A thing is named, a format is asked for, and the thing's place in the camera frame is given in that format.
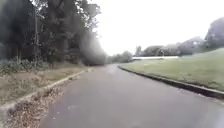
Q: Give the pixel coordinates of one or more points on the grass slope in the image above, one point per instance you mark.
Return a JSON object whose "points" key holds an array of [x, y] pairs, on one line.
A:
{"points": [[193, 68]]}

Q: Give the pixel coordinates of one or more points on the leaf-strewn road edge strip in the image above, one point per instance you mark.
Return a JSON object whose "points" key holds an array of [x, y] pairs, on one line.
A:
{"points": [[31, 108]]}

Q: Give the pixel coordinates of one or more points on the wood of dark trees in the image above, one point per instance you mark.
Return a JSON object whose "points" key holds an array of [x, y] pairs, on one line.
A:
{"points": [[50, 30]]}

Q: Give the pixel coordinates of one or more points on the long white low building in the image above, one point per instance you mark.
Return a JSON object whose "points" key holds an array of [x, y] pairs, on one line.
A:
{"points": [[155, 57]]}

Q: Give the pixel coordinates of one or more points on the dark kerb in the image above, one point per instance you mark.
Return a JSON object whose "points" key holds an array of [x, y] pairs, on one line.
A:
{"points": [[176, 84]]}

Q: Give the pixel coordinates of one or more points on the grey asphalt road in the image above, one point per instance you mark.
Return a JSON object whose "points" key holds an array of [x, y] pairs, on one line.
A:
{"points": [[126, 100]]}

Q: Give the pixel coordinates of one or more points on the weedy grass verge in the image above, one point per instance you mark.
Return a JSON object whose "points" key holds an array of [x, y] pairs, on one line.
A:
{"points": [[30, 80]]}

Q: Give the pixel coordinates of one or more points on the distant row of trees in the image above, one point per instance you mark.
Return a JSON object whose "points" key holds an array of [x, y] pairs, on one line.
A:
{"points": [[186, 45]]}

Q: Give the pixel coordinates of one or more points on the pale concrete kerb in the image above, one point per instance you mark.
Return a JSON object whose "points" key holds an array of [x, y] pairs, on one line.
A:
{"points": [[43, 89]]}

